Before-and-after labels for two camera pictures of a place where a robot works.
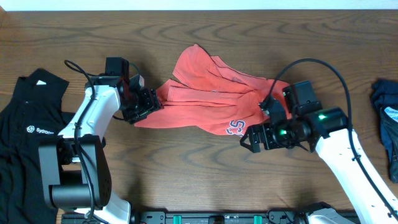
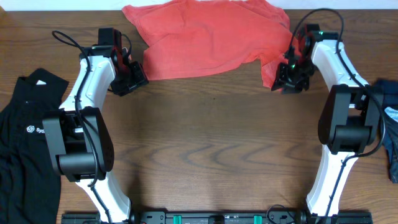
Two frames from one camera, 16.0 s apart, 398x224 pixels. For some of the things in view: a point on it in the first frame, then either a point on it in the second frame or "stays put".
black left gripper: [152, 104] → [141, 79]
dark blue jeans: [384, 94] stays put
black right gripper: [270, 142] → [281, 80]
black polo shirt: [33, 113] stays put
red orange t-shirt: [208, 94] → [191, 38]
